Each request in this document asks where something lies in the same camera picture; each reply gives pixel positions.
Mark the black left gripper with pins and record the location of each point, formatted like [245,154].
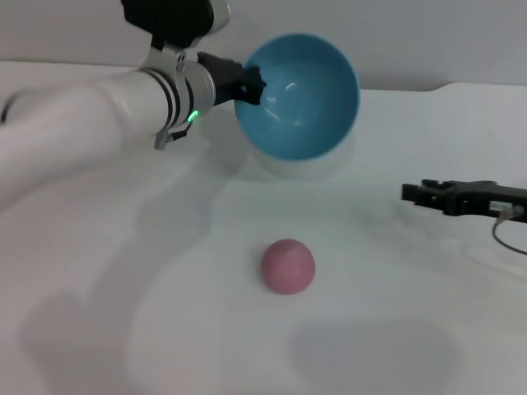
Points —
[226,82]

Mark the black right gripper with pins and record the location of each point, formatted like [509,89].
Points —
[477,199]

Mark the blue bowl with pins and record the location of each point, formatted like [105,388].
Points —
[304,123]

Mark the pink toy peach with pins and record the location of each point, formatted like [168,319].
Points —
[288,267]

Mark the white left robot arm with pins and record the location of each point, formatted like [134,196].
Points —
[82,123]

